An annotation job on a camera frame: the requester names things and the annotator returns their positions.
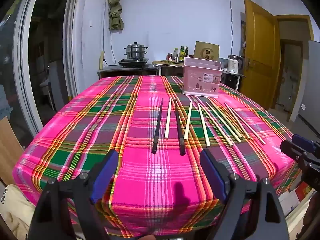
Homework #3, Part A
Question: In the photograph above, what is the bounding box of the black chopstick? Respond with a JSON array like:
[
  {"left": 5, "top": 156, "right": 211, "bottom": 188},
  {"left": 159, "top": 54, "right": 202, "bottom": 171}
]
[
  {"left": 151, "top": 98, "right": 164, "bottom": 154},
  {"left": 174, "top": 99, "right": 186, "bottom": 156}
]

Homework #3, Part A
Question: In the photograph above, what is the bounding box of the wooden cutting board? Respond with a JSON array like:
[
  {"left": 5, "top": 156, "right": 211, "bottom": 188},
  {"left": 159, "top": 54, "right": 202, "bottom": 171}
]
[{"left": 152, "top": 60, "right": 185, "bottom": 66}]

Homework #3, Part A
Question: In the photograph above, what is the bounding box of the white electric kettle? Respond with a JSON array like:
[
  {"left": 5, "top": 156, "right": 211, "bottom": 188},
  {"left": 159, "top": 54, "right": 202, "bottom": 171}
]
[{"left": 227, "top": 54, "right": 244, "bottom": 72}]

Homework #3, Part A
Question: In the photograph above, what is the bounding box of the steel steamer pot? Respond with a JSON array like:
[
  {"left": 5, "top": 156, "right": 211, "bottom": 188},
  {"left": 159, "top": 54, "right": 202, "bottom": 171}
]
[{"left": 124, "top": 42, "right": 149, "bottom": 62}]

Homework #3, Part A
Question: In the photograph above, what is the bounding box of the yellow wooden door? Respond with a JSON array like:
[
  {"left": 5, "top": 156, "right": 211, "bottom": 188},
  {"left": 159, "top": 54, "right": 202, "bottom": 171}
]
[{"left": 244, "top": 0, "right": 280, "bottom": 110}]

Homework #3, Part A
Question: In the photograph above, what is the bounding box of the gas stove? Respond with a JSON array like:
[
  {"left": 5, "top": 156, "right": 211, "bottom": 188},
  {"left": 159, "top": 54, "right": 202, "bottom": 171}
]
[{"left": 118, "top": 58, "right": 150, "bottom": 68}]

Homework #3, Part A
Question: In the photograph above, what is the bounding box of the pink plaid tablecloth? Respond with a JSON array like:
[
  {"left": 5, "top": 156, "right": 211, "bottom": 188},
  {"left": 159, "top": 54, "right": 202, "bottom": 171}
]
[{"left": 12, "top": 75, "right": 302, "bottom": 238}]

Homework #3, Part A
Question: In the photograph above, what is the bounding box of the cream cloth bag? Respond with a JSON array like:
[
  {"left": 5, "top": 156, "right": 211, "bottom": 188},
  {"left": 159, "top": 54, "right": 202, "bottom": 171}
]
[{"left": 0, "top": 184, "right": 37, "bottom": 240}]

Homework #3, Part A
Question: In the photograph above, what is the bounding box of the long steel shelf table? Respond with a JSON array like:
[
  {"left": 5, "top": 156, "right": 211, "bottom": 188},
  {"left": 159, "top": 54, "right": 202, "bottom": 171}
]
[{"left": 159, "top": 62, "right": 247, "bottom": 90}]

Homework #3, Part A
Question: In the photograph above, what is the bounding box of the pink plastic chopstick holder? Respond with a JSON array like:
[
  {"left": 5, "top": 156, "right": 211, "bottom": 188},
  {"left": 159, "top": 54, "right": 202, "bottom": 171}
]
[{"left": 181, "top": 57, "right": 222, "bottom": 98}]

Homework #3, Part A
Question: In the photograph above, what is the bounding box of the yellow door frame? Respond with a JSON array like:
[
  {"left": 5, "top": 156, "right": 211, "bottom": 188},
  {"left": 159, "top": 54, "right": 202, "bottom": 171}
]
[{"left": 275, "top": 15, "right": 314, "bottom": 120}]

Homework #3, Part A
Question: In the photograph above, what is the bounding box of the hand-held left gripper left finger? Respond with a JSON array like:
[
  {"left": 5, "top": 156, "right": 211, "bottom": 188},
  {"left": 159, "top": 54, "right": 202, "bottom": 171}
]
[{"left": 28, "top": 149, "right": 119, "bottom": 240}]

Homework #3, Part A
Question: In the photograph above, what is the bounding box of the wall calendar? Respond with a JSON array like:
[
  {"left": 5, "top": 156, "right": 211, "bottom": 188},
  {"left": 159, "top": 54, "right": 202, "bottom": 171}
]
[{"left": 240, "top": 12, "right": 247, "bottom": 55}]

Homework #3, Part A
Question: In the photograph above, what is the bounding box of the brown cardboard sheet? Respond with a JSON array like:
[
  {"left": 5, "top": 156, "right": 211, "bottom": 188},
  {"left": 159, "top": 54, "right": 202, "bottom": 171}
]
[{"left": 0, "top": 116, "right": 25, "bottom": 185}]

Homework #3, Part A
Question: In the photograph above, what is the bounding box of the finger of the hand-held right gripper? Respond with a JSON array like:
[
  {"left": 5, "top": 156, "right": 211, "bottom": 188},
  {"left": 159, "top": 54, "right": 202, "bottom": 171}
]
[
  {"left": 280, "top": 139, "right": 313, "bottom": 165},
  {"left": 291, "top": 134, "right": 320, "bottom": 153}
]

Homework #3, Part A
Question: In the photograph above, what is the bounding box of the green hanging cloth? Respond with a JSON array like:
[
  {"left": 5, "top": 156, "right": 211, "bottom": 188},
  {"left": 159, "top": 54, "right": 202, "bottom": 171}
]
[{"left": 107, "top": 0, "right": 125, "bottom": 32}]

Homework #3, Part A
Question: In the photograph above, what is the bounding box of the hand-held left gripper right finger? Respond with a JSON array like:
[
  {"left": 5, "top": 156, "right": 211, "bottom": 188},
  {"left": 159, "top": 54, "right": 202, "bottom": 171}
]
[{"left": 199, "top": 149, "right": 290, "bottom": 240}]

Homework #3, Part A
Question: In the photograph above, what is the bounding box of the gold cardboard box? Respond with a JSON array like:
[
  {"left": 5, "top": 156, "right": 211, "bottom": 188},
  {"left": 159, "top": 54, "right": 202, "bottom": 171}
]
[{"left": 194, "top": 41, "right": 220, "bottom": 62}]

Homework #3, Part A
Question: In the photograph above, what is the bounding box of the grey panel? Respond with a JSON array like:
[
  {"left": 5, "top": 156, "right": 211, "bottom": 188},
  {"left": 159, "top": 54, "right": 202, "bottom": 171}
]
[{"left": 290, "top": 40, "right": 320, "bottom": 130}]

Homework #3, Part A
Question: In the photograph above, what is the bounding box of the steel shelf table with stove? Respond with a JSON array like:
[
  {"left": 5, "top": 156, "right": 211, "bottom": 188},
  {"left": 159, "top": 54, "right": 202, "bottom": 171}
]
[{"left": 97, "top": 64, "right": 160, "bottom": 80}]

